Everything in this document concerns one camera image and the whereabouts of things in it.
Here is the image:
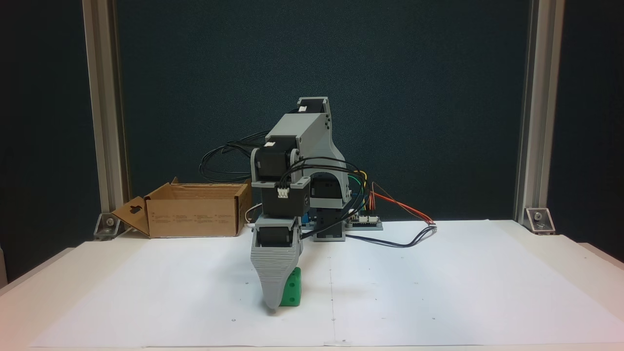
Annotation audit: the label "brown cardboard box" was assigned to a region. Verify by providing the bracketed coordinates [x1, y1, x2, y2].
[111, 177, 253, 239]

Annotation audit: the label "black orange servo cable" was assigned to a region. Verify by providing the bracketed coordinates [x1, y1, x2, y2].
[345, 181, 437, 249]

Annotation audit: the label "aluminium frame post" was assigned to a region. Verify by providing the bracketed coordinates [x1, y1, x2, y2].
[513, 0, 566, 223]
[81, 0, 131, 215]

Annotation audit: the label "white paper sheet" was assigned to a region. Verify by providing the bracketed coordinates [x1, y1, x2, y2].
[28, 218, 624, 349]

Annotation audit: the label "circuit board with jumper wires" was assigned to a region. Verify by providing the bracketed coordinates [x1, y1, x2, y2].
[346, 214, 384, 231]

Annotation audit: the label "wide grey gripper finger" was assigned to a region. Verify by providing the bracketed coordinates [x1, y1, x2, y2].
[250, 228, 304, 313]

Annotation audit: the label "metal corner bracket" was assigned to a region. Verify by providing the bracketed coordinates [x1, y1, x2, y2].
[93, 212, 123, 241]
[524, 207, 556, 235]

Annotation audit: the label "coloured jumper wire bundle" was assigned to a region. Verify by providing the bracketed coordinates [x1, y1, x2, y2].
[349, 170, 378, 218]

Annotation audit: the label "green dice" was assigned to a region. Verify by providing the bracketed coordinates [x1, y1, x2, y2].
[279, 267, 302, 308]

